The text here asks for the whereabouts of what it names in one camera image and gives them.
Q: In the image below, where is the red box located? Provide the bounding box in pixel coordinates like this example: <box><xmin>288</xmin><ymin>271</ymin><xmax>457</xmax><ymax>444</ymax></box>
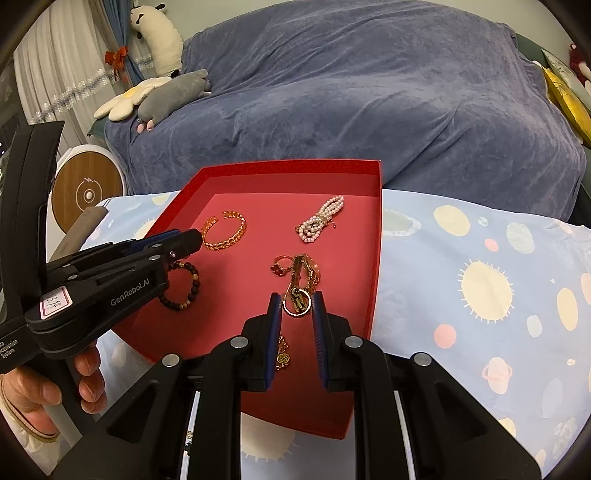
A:
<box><xmin>113</xmin><ymin>159</ymin><xmax>384</xmax><ymax>439</ymax></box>

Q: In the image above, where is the black bead bracelet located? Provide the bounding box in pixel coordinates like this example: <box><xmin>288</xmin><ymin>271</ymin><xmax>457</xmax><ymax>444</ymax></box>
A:
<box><xmin>158</xmin><ymin>261</ymin><xmax>200</xmax><ymax>311</ymax></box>

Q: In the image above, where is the gold leaf cuff bracelet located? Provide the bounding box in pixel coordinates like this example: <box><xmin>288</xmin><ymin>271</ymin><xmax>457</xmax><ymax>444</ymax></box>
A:
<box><xmin>202</xmin><ymin>211</ymin><xmax>247</xmax><ymax>251</ymax></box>

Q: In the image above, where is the pearl bracelet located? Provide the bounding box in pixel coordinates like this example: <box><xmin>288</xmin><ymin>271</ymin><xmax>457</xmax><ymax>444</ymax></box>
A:
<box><xmin>296</xmin><ymin>195</ymin><xmax>345</xmax><ymax>244</ymax></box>

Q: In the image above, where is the green sofa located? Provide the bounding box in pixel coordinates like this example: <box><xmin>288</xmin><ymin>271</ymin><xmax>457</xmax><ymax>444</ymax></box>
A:
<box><xmin>512</xmin><ymin>32</ymin><xmax>591</xmax><ymax>232</ymax></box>

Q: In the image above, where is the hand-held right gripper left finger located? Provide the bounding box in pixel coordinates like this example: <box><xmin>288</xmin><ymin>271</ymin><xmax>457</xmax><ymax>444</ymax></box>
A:
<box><xmin>53</xmin><ymin>293</ymin><xmax>283</xmax><ymax>480</ymax></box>

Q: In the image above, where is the gold ring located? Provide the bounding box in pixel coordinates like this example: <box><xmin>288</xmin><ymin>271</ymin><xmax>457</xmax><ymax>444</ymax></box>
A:
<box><xmin>283</xmin><ymin>287</ymin><xmax>314</xmax><ymax>317</ymax></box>

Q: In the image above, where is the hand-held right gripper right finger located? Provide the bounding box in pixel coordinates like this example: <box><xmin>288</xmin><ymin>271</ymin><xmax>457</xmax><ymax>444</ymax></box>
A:
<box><xmin>311</xmin><ymin>292</ymin><xmax>541</xmax><ymax>480</ymax></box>

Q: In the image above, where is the white plush toy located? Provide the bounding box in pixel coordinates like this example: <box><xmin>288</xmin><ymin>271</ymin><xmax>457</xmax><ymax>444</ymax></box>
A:
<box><xmin>129</xmin><ymin>0</ymin><xmax>184</xmax><ymax>77</ymax></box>

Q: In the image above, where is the blue curtain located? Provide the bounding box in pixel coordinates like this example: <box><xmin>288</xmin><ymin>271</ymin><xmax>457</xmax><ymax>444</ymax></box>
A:
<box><xmin>108</xmin><ymin>0</ymin><xmax>155</xmax><ymax>88</ymax></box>

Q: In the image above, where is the person's left hand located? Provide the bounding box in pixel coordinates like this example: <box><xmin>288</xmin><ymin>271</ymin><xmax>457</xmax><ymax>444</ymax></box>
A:
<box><xmin>0</xmin><ymin>344</ymin><xmax>108</xmax><ymax>437</ymax></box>

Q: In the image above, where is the silver cushion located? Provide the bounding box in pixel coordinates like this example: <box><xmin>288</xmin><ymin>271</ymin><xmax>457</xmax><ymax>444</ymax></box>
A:
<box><xmin>541</xmin><ymin>48</ymin><xmax>587</xmax><ymax>100</ymax></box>

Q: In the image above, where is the gold watch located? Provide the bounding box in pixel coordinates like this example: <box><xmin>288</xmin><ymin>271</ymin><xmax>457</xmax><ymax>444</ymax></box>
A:
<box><xmin>286</xmin><ymin>253</ymin><xmax>322</xmax><ymax>301</ymax></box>

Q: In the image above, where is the blue sofa blanket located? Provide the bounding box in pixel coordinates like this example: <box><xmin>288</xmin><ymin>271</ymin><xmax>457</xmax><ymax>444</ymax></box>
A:
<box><xmin>104</xmin><ymin>0</ymin><xmax>587</xmax><ymax>220</ymax></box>

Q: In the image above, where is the red monkey plush toy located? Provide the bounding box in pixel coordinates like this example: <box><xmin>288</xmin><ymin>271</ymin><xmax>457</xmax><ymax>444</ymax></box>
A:
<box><xmin>569</xmin><ymin>44</ymin><xmax>591</xmax><ymax>88</ymax></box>

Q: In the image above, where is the flower-shaped cushion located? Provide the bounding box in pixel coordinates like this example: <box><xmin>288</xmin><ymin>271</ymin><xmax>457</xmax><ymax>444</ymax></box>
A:
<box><xmin>95</xmin><ymin>76</ymin><xmax>172</xmax><ymax>122</ymax></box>

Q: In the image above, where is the light blue printed tablecloth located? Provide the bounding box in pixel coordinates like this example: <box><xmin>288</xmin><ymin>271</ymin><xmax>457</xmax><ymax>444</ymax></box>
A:
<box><xmin>46</xmin><ymin>187</ymin><xmax>591</xmax><ymax>480</ymax></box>

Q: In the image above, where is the red bow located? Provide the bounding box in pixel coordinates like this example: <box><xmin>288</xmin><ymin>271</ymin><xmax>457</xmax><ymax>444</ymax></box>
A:
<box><xmin>105</xmin><ymin>46</ymin><xmax>127</xmax><ymax>83</ymax></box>

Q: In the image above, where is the grey plush toy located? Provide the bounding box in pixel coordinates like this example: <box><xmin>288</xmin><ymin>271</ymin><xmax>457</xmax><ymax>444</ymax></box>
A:
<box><xmin>136</xmin><ymin>69</ymin><xmax>212</xmax><ymax>132</ymax></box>

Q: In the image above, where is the round white wood-faced device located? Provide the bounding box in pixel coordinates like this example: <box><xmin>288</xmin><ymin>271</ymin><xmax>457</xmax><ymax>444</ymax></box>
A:
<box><xmin>48</xmin><ymin>144</ymin><xmax>126</xmax><ymax>232</ymax></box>

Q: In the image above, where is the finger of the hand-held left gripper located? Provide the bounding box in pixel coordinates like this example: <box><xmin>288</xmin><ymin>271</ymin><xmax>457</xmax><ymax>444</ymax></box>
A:
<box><xmin>46</xmin><ymin>229</ymin><xmax>188</xmax><ymax>278</ymax></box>
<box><xmin>88</xmin><ymin>231</ymin><xmax>204</xmax><ymax>283</ymax></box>

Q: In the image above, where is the gold chain bracelet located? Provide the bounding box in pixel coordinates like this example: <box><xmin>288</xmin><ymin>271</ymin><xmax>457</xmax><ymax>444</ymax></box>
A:
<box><xmin>276</xmin><ymin>335</ymin><xmax>293</xmax><ymax>372</ymax></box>

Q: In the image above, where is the gold cushion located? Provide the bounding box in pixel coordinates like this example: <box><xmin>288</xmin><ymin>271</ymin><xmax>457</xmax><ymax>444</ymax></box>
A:
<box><xmin>544</xmin><ymin>68</ymin><xmax>591</xmax><ymax>148</ymax></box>

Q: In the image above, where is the grey-brown board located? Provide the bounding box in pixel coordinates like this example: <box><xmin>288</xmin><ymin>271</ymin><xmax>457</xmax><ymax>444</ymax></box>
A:
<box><xmin>48</xmin><ymin>205</ymin><xmax>112</xmax><ymax>261</ymax></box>

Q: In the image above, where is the white curtain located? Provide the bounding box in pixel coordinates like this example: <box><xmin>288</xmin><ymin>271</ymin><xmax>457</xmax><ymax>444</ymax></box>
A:
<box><xmin>14</xmin><ymin>0</ymin><xmax>139</xmax><ymax>153</ymax></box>

